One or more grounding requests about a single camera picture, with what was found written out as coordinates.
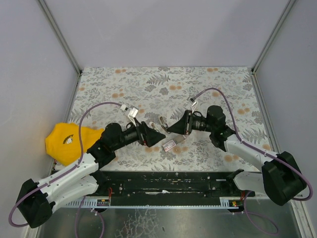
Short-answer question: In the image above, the red white staple box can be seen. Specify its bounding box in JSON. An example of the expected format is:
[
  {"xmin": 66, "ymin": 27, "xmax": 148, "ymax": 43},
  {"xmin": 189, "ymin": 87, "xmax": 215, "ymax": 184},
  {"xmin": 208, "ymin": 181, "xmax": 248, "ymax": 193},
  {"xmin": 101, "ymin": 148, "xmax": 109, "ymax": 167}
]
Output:
[{"xmin": 162, "ymin": 135, "xmax": 187, "ymax": 152}]

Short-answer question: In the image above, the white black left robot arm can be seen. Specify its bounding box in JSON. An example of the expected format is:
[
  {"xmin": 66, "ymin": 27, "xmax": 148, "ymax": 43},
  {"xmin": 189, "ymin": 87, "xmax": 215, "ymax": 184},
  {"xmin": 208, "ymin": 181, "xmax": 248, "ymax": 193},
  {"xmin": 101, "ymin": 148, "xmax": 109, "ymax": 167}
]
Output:
[{"xmin": 16, "ymin": 121, "xmax": 166, "ymax": 228}]

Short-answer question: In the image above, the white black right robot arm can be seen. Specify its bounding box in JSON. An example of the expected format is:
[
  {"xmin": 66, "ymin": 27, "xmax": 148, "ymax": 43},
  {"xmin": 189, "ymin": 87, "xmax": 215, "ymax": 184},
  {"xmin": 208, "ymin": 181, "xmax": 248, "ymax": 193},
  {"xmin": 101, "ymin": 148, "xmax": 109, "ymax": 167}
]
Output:
[{"xmin": 167, "ymin": 106, "xmax": 308, "ymax": 206}]

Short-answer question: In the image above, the floral table mat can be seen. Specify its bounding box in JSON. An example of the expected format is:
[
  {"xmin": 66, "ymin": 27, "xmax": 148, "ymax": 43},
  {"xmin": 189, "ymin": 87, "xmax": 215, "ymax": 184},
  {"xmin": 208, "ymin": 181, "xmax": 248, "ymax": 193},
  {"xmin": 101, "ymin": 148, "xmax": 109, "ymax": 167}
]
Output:
[{"xmin": 68, "ymin": 67, "xmax": 270, "ymax": 171}]

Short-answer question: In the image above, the yellow cloth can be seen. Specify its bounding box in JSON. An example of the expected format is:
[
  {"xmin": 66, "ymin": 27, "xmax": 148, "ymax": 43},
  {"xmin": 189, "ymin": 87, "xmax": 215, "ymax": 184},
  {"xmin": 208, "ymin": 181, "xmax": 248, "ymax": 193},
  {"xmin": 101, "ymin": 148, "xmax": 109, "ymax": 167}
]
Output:
[{"xmin": 45, "ymin": 122, "xmax": 104, "ymax": 166}]

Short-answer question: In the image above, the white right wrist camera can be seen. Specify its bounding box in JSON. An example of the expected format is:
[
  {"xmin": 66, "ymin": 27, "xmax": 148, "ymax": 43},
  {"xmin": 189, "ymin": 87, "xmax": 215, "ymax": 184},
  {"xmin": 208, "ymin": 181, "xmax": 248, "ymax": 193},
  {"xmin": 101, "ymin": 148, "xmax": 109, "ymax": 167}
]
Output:
[{"xmin": 189, "ymin": 97, "xmax": 198, "ymax": 113}]

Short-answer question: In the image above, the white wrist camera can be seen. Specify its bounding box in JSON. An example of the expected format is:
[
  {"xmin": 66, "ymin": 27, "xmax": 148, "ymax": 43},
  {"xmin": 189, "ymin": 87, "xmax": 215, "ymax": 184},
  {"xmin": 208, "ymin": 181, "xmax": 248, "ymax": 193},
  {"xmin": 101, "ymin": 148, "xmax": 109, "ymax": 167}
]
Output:
[
  {"xmin": 120, "ymin": 104, "xmax": 139, "ymax": 126},
  {"xmin": 189, "ymin": 97, "xmax": 198, "ymax": 113}
]

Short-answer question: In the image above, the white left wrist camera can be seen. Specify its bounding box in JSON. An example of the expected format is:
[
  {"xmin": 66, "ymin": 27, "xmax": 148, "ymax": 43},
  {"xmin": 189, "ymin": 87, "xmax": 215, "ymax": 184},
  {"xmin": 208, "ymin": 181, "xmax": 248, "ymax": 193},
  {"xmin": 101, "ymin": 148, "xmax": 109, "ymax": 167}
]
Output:
[{"xmin": 120, "ymin": 104, "xmax": 139, "ymax": 126}]

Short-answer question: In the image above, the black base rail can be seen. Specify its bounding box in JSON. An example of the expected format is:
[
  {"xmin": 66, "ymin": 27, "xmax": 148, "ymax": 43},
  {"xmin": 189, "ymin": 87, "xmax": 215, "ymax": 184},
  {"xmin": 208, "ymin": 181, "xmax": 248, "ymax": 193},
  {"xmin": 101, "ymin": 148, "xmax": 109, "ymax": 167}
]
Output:
[{"xmin": 87, "ymin": 171, "xmax": 247, "ymax": 200}]

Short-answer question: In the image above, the white cable duct strip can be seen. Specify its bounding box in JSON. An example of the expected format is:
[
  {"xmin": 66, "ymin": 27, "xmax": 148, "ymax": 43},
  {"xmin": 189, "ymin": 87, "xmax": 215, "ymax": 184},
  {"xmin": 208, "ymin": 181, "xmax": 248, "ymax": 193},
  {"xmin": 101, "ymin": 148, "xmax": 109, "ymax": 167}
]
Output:
[{"xmin": 66, "ymin": 193, "xmax": 243, "ymax": 209}]

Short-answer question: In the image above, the aluminium frame rail right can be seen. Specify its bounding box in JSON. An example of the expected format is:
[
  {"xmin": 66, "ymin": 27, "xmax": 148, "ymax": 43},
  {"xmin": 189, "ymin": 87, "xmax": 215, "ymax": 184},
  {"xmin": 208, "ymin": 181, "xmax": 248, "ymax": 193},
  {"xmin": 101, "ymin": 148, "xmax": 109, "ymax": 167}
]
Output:
[{"xmin": 251, "ymin": 71, "xmax": 281, "ymax": 152}]

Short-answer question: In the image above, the aluminium frame post left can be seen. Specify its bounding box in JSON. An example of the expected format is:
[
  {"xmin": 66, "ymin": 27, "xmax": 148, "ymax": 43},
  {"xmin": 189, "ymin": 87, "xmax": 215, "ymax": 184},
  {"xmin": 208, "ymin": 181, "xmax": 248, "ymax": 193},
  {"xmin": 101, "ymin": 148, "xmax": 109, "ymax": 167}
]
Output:
[{"xmin": 36, "ymin": 0, "xmax": 82, "ymax": 75}]

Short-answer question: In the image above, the aluminium frame post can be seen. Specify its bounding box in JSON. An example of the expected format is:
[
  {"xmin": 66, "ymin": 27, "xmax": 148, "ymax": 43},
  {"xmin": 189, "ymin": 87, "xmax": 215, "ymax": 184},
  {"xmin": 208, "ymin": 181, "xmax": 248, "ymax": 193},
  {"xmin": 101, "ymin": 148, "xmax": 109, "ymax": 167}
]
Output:
[
  {"xmin": 36, "ymin": 0, "xmax": 82, "ymax": 75},
  {"xmin": 250, "ymin": 0, "xmax": 297, "ymax": 75}
]

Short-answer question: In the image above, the aluminium frame post right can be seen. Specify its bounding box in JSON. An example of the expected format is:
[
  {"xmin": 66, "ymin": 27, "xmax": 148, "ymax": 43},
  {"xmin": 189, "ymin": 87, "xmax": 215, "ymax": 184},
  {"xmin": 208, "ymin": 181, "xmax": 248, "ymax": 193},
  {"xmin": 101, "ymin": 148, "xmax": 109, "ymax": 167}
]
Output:
[{"xmin": 250, "ymin": 0, "xmax": 297, "ymax": 75}]

